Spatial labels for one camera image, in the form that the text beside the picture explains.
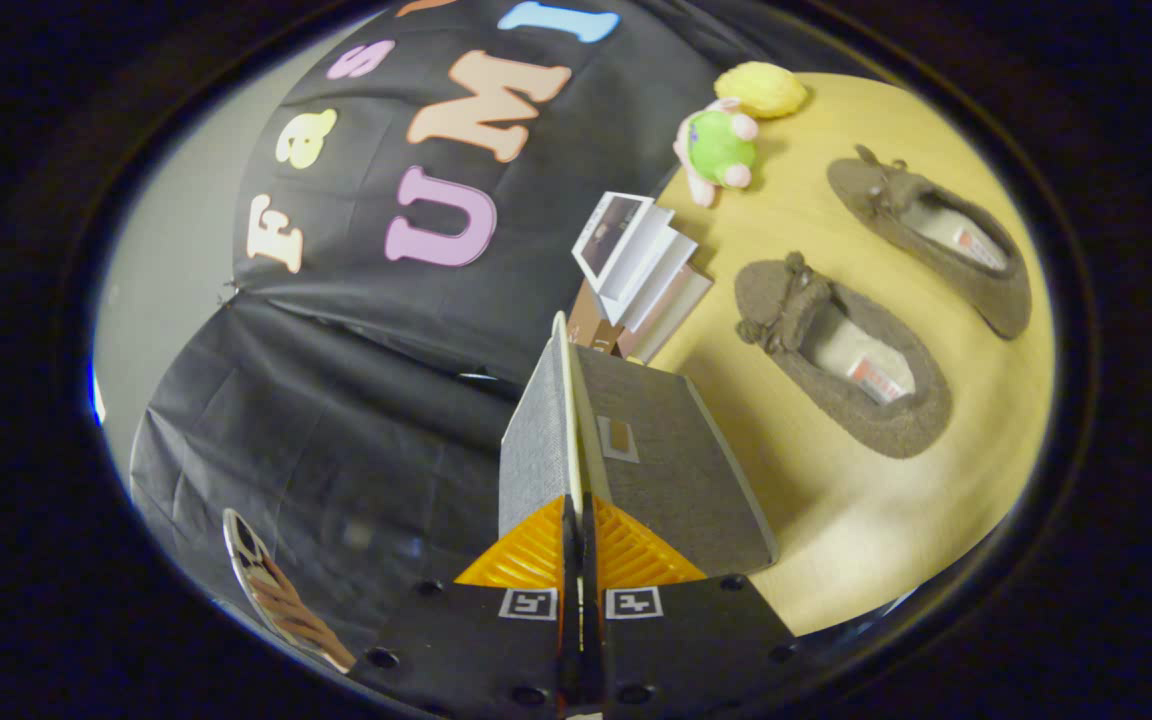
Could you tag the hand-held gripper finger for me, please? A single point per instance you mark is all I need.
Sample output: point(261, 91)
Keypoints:
point(572, 600)
point(589, 600)

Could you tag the grey fabric storage box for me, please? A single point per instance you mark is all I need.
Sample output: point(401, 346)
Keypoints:
point(676, 480)

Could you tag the brown fuzzy shoe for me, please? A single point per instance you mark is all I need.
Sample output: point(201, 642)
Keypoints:
point(886, 420)
point(876, 190)

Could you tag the brown flat book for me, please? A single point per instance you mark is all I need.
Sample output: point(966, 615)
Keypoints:
point(586, 320)

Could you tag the smartphone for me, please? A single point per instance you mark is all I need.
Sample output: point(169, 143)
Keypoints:
point(246, 560)

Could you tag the green and pink plush toy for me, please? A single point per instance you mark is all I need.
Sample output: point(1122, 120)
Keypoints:
point(721, 145)

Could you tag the yellow plush toy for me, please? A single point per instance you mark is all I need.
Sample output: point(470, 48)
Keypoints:
point(761, 88)

